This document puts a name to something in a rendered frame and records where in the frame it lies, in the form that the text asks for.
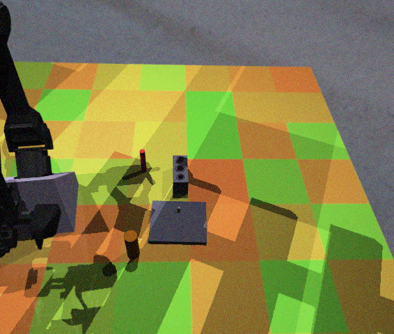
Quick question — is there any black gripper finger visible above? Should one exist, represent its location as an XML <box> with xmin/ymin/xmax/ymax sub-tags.
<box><xmin>31</xmin><ymin>236</ymin><xmax>47</xmax><ymax>250</ymax></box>

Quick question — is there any red peg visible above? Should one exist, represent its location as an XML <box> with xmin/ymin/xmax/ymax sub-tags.
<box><xmin>140</xmin><ymin>150</ymin><xmax>147</xmax><ymax>173</ymax></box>

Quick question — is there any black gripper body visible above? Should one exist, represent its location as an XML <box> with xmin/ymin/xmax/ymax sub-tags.
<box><xmin>0</xmin><ymin>185</ymin><xmax>61</xmax><ymax>238</ymax></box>

